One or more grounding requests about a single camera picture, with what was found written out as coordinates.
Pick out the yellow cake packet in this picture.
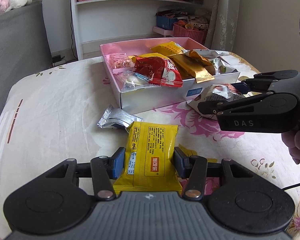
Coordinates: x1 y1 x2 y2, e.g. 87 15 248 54
129 53 169 63
151 41 187 57

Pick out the blue storage box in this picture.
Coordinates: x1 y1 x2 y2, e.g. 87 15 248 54
156 16 178 30

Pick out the white blue pastry packet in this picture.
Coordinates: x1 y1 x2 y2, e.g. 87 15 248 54
117 71 149 91

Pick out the red strawberry snack packet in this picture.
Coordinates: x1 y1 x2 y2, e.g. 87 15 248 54
134 57 183 88

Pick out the small silver packet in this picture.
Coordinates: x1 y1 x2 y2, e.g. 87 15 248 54
97 105 144 132

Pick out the pink plastic basket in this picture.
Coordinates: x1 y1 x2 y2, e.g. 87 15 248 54
173 23 207 44

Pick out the white nut snack packet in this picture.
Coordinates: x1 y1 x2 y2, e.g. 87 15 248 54
210 57 238 75

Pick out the floral tablecloth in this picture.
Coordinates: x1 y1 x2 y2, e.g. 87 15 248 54
0 57 300 239

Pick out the silver grey snack packet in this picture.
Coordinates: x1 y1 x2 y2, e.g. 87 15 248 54
193 49 230 59

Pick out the right hand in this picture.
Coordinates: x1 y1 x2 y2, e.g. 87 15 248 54
281 129 300 164

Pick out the yellow snack packet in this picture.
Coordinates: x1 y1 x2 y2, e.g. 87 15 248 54
113 121 183 194

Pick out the white bookshelf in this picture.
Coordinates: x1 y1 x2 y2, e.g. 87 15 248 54
71 0 213 60

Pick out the white lace curtain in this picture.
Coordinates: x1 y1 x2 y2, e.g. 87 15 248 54
204 0 240 51

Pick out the yellow cake packet middle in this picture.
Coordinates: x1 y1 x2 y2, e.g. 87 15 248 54
129 53 169 63

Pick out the white peach snack bag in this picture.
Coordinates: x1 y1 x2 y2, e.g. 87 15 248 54
187 84 245 120

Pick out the grey sofa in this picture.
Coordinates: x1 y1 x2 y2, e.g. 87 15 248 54
0 3 52 115

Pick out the gold wafer bar packet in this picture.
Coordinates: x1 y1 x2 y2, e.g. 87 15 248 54
170 54 215 83

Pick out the pink snack box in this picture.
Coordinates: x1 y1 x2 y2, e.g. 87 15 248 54
100 37 240 114

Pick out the black power adapter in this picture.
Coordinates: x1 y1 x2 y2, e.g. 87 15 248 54
52 55 64 63

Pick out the orange silver snack packet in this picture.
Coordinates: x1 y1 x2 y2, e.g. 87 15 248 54
186 50 213 67

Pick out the yellow cake packet back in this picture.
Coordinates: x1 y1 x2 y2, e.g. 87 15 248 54
151 41 187 57

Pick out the pink puffed rice snack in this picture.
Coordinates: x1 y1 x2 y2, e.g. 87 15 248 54
108 53 134 69

